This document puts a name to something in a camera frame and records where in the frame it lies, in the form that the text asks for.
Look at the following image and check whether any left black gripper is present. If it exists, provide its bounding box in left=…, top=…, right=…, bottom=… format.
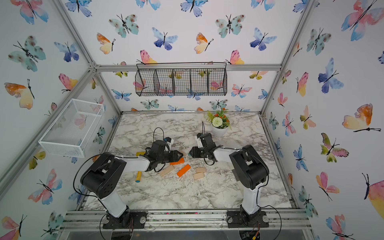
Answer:
left=157, top=150, right=184, bottom=165

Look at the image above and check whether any orange rectangular block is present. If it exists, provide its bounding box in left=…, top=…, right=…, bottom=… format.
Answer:
left=177, top=165, right=191, bottom=178
left=170, top=158, right=185, bottom=166

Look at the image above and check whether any long natural wood block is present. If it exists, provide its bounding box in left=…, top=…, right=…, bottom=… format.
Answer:
left=159, top=165, right=175, bottom=177

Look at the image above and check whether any short natural wood block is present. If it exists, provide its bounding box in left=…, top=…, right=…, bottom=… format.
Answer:
left=196, top=167, right=207, bottom=173

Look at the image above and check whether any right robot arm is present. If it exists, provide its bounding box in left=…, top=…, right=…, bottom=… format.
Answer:
left=190, top=143, right=270, bottom=228

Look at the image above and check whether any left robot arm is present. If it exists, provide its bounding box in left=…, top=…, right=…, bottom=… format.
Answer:
left=80, top=140, right=184, bottom=230

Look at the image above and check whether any potted artificial flower plant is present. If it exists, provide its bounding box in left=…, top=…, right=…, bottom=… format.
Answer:
left=206, top=108, right=231, bottom=137

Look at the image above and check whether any yellow toy shovel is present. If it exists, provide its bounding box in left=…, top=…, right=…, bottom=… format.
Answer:
left=136, top=152, right=146, bottom=183

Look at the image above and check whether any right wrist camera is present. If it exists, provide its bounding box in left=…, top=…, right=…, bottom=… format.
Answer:
left=196, top=133, right=204, bottom=148

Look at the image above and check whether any black wire wall basket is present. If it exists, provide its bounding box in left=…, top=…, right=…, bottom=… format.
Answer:
left=134, top=62, right=228, bottom=98

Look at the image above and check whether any white mesh wall basket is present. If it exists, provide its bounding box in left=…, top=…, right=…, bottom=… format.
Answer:
left=39, top=99, right=105, bottom=158

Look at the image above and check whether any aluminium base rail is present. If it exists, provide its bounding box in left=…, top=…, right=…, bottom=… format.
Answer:
left=61, top=209, right=312, bottom=232

